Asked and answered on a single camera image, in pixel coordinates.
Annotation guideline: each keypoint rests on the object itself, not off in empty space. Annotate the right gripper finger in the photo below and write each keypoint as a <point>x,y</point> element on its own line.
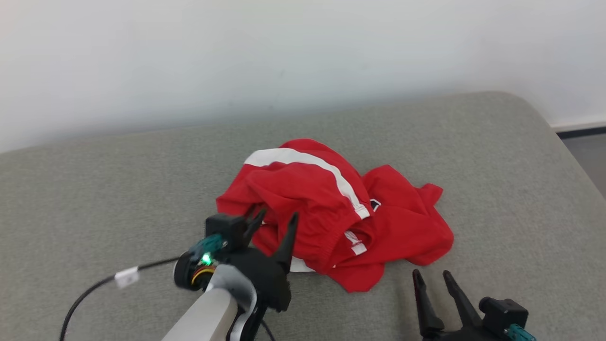
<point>426,308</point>
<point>461,303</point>

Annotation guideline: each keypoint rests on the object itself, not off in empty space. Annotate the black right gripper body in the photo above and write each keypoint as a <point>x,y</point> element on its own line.
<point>466,335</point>

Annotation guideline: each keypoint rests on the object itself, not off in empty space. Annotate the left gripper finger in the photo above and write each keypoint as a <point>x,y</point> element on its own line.
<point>254,227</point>
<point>287,246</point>

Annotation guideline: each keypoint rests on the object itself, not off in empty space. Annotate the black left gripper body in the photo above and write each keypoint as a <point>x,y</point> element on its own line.
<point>267,284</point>

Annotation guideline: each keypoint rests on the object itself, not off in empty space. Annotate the red shorts with white stripe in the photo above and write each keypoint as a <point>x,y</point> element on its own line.
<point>293,189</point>

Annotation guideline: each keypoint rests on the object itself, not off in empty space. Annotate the red basketball jersey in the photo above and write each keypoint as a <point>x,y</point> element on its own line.
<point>412,222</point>

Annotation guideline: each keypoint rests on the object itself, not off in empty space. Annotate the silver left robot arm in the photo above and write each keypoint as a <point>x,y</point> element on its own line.
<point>208,317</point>

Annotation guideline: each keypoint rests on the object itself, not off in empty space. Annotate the white and black baseboard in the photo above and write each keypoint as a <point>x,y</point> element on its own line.
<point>582,129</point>

